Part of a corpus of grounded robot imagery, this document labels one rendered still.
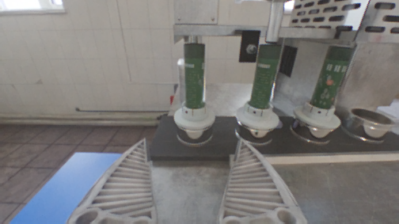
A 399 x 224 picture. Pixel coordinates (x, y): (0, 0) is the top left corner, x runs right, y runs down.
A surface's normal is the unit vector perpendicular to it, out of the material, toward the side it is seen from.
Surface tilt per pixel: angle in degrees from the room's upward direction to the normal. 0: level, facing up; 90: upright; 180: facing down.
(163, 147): 0
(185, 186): 0
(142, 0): 90
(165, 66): 90
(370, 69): 90
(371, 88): 90
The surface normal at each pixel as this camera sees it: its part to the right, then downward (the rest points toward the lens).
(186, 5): 0.01, 0.43
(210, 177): 0.01, -0.90
